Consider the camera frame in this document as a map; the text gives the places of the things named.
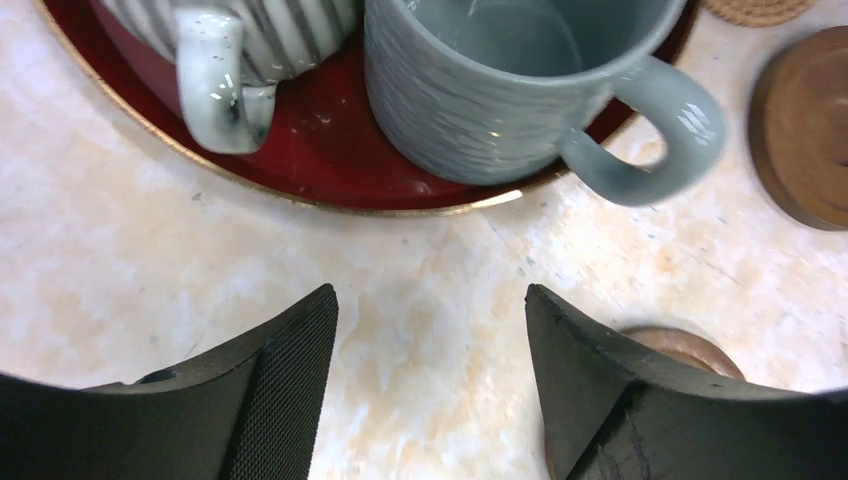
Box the light woven coaster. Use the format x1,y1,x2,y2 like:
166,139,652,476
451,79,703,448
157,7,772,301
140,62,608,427
701,0,817,28

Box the striped white grey cup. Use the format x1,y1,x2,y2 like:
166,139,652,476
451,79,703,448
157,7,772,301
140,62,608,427
102,0,364,155

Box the red round tray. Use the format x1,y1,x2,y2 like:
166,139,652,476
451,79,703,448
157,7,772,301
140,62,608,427
36,1,569,218

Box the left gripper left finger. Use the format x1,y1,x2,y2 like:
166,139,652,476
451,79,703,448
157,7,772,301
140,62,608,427
1,284,339,479

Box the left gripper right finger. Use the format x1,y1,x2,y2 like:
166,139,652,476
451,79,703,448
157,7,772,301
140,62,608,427
525,284,847,479

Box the grey blue mug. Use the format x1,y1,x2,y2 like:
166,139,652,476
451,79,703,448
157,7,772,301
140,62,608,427
364,1,725,207

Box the brown wooden coaster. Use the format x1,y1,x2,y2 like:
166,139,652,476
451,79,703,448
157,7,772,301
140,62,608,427
747,26,847,231
621,326,745,381

